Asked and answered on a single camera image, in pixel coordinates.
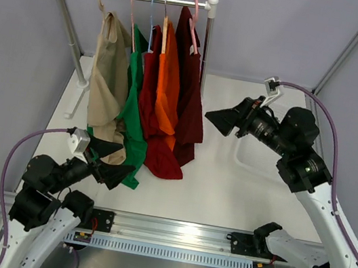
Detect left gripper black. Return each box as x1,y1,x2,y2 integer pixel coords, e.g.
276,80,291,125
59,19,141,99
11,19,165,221
47,127,140,207

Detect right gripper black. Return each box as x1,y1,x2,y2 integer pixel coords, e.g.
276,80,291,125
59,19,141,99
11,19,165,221
201,87,300,159

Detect orange t shirt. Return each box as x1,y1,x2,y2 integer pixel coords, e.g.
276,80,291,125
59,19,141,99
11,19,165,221
155,20,180,151

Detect maroon t shirt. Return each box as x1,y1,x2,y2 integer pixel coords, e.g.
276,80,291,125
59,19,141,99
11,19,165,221
173,6,203,166

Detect wide pink hanger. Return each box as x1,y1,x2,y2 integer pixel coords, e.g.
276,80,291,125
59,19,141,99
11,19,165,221
188,0,199,56

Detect wooden hanger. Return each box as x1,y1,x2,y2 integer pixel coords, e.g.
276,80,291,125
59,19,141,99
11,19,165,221
161,0,169,54

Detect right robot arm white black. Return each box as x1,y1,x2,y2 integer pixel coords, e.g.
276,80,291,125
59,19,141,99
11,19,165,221
205,97,358,268

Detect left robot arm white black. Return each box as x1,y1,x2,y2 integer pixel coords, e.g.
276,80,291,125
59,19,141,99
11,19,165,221
0,127,135,268

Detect green t shirt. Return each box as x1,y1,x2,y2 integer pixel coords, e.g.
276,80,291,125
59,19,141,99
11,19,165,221
100,24,148,189

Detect red t shirt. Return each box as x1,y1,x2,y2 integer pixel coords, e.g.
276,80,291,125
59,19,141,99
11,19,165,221
138,25,183,180

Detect beige t shirt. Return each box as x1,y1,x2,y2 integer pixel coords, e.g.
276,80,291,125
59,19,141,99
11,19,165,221
77,9,150,168

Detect blue hanger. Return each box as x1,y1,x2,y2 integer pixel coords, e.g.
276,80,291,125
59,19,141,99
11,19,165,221
146,0,155,54

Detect thin pink hanger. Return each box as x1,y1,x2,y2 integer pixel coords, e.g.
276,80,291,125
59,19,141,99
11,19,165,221
130,0,136,53

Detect white plastic basket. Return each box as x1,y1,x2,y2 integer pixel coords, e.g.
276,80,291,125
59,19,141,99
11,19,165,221
233,135,288,179

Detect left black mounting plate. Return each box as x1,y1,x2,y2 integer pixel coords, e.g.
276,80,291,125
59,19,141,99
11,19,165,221
78,208,116,233

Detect black mounting plate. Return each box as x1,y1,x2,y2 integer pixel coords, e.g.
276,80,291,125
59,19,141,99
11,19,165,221
226,231,281,261
78,208,116,233

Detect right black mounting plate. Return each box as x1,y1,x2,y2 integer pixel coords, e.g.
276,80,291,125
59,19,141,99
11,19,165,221
226,231,281,261

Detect metal clothes rack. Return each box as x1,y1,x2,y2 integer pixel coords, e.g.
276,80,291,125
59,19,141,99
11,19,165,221
24,0,220,141

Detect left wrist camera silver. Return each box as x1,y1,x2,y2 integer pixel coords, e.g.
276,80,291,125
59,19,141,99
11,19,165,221
67,128,91,163

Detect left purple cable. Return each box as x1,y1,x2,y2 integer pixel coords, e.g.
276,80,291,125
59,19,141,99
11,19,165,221
0,118,101,268

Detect purple cable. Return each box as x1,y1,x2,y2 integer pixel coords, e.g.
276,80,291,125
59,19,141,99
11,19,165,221
0,118,101,268
207,73,358,268

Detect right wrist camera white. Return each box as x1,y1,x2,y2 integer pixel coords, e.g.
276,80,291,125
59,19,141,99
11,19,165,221
262,76,284,107

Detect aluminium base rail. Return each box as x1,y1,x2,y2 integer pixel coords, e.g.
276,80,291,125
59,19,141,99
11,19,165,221
0,189,333,268

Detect white slotted cable duct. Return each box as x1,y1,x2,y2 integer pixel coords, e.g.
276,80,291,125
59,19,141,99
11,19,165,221
64,231,253,268

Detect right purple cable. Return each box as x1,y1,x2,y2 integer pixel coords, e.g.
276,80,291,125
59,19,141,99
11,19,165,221
207,73,358,268

